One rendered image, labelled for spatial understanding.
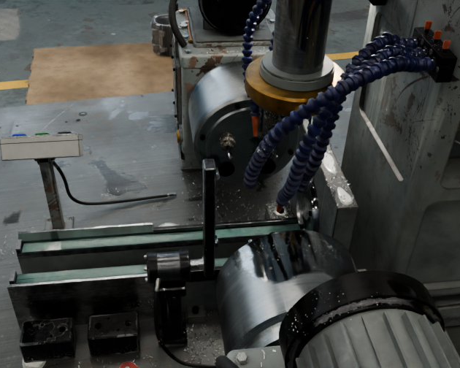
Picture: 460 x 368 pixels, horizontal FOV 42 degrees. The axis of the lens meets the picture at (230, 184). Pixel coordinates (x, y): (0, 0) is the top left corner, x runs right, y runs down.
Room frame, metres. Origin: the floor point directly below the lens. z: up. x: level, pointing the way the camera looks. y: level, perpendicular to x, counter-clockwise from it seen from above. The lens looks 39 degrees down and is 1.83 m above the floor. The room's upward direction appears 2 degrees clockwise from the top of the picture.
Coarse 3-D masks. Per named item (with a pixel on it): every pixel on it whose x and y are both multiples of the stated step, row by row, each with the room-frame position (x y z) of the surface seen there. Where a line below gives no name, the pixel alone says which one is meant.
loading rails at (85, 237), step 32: (128, 224) 0.97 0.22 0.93; (192, 224) 0.98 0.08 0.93; (224, 224) 0.98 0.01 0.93; (256, 224) 0.99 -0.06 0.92; (288, 224) 1.00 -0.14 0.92; (32, 256) 0.89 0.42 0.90; (64, 256) 0.90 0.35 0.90; (96, 256) 0.91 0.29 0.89; (128, 256) 0.92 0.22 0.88; (192, 256) 0.94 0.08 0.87; (224, 256) 0.95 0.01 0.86; (32, 288) 0.78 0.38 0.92; (64, 288) 0.79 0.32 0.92; (96, 288) 0.80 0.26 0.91; (128, 288) 0.81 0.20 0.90; (192, 288) 0.84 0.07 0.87; (32, 320) 0.78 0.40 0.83; (192, 320) 0.80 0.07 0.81
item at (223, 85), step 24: (216, 72) 1.28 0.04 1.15; (240, 72) 1.25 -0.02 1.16; (192, 96) 1.27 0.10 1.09; (216, 96) 1.17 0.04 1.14; (240, 96) 1.15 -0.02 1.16; (192, 120) 1.19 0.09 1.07; (216, 120) 1.13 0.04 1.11; (240, 120) 1.13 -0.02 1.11; (216, 144) 1.13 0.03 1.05; (240, 144) 1.13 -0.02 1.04; (288, 144) 1.16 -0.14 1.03; (240, 168) 1.13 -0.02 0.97; (264, 168) 1.14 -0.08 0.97
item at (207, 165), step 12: (204, 168) 0.77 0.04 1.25; (216, 168) 0.79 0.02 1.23; (204, 180) 0.76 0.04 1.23; (204, 192) 0.76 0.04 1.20; (204, 204) 0.76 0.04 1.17; (204, 216) 0.76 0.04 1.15; (204, 228) 0.76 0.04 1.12; (204, 240) 0.76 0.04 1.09; (216, 240) 0.78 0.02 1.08; (204, 252) 0.76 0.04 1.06; (204, 264) 0.76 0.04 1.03
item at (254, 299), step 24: (264, 240) 0.70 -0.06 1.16; (288, 240) 0.69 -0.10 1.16; (312, 240) 0.70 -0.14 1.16; (336, 240) 0.73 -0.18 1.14; (240, 264) 0.67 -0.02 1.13; (264, 264) 0.65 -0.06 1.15; (288, 264) 0.64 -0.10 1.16; (312, 264) 0.64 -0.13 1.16; (336, 264) 0.66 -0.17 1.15; (216, 288) 0.69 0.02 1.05; (240, 288) 0.63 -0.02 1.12; (264, 288) 0.60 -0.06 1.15; (288, 288) 0.59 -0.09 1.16; (312, 288) 0.59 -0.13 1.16; (240, 312) 0.59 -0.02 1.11; (264, 312) 0.56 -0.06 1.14; (240, 336) 0.55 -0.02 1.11; (264, 336) 0.53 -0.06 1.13
